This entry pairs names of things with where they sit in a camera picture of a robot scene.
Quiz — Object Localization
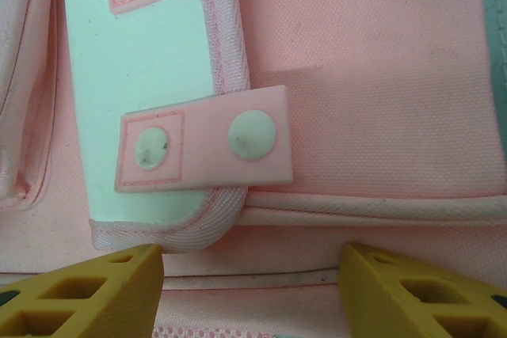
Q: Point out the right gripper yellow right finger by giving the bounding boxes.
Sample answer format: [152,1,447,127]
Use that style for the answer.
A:
[337,241,507,338]

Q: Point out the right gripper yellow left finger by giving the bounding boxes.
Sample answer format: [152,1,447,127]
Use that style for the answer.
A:
[0,243,165,338]

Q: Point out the pink backpack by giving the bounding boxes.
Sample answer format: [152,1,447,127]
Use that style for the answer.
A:
[0,0,507,338]

